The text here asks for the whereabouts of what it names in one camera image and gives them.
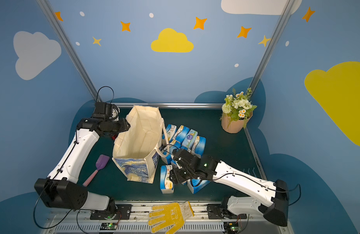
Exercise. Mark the purple pink spatula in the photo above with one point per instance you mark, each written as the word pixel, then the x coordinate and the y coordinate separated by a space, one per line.
pixel 100 164

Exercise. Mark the flower pot with white flowers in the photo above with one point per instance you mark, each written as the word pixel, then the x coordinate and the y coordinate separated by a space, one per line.
pixel 237 111

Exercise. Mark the teal cartoon tissue pack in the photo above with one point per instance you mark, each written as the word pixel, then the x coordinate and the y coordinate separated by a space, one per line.
pixel 190 139

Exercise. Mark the blue white tissue pack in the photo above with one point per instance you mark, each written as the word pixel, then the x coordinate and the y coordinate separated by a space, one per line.
pixel 181 133
pixel 170 131
pixel 166 185
pixel 195 185
pixel 198 146
pixel 167 151

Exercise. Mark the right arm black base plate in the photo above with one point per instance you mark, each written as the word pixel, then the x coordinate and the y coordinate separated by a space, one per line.
pixel 215 211

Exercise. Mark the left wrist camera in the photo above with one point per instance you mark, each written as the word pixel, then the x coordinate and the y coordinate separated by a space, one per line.
pixel 106 111

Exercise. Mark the yellow knit work glove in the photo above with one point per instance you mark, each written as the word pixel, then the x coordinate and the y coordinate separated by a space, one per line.
pixel 172 215

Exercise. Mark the cream canvas tote bag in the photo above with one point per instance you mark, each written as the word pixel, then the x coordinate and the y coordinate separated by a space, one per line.
pixel 136 152

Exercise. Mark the left green circuit board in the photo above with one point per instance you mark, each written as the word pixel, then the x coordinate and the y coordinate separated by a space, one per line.
pixel 109 226

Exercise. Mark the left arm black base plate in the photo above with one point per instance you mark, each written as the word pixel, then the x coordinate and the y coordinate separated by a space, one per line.
pixel 116 212

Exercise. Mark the aluminium rail front frame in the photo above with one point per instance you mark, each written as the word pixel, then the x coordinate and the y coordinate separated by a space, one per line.
pixel 79 222

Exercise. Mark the right green circuit board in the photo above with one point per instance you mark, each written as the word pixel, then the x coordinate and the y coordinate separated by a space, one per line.
pixel 231 228

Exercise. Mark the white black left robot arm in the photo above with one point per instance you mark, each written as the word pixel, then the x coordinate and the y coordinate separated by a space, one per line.
pixel 60 188

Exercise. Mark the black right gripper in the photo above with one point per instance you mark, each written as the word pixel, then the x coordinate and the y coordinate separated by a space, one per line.
pixel 183 165

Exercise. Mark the green circuit board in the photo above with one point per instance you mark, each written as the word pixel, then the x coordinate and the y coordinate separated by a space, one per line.
pixel 231 228
pixel 109 226

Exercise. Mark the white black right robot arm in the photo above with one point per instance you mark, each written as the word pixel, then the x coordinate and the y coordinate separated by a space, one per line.
pixel 271 199

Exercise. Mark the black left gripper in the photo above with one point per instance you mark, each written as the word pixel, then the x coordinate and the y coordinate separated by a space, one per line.
pixel 123 126

